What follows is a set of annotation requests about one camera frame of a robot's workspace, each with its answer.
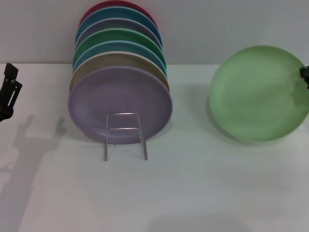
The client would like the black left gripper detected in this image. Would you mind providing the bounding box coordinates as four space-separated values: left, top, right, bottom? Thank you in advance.
0 62 23 122

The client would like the light green plate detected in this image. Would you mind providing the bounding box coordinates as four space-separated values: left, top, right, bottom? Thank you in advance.
209 45 309 147

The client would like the lavender plate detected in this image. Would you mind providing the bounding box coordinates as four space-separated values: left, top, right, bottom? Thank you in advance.
67 66 173 145

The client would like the beige plate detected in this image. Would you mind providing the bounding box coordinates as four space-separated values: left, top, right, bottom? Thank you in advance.
69 50 170 94

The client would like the light blue plate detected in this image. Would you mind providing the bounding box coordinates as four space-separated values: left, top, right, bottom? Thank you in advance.
72 40 168 73

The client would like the dark green plate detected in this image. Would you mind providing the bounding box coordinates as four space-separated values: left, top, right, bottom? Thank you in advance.
73 28 167 68

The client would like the grey purple plate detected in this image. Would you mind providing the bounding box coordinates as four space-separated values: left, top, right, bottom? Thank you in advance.
75 18 163 49

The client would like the teal blue plate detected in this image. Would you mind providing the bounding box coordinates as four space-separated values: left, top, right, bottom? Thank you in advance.
75 6 162 46

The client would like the maroon plate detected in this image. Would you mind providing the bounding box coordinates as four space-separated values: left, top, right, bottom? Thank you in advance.
78 0 159 29

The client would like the metal wire plate rack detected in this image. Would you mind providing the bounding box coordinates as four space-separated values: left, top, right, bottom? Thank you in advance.
104 112 148 161

